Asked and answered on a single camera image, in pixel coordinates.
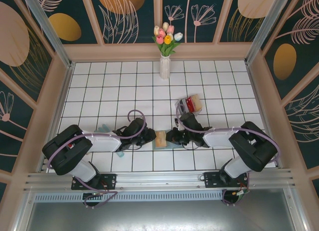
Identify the beige credit card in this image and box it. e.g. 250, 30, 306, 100
155, 130, 167, 148
190, 93, 202, 110

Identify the green card holder wallet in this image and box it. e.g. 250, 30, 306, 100
153, 129, 180, 151

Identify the clear acrylic card box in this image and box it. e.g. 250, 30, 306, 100
175, 93, 202, 116

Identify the white ribbed vase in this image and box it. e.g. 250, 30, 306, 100
159, 54, 171, 80

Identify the artificial tulip bouquet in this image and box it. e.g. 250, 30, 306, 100
152, 21, 184, 57

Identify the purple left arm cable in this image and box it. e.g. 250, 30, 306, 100
46, 110, 147, 170

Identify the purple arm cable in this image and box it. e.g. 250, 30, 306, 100
175, 103, 282, 192
46, 110, 147, 170

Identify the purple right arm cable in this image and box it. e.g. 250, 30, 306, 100
175, 103, 282, 192

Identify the aluminium front frame rail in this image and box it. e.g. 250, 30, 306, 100
23, 169, 296, 192

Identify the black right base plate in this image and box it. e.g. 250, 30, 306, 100
198, 171, 250, 190

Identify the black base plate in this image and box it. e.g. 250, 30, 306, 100
71, 173, 118, 191
198, 171, 250, 190

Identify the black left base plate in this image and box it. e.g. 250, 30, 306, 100
71, 173, 118, 191

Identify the grey slotted cable duct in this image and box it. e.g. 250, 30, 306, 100
33, 191, 224, 203

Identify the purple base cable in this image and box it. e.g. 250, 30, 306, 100
74, 179, 120, 210

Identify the aluminium table edge rail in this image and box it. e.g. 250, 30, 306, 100
37, 62, 75, 172

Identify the aluminium frame post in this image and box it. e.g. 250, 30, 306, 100
244, 0, 292, 65
21, 0, 75, 69

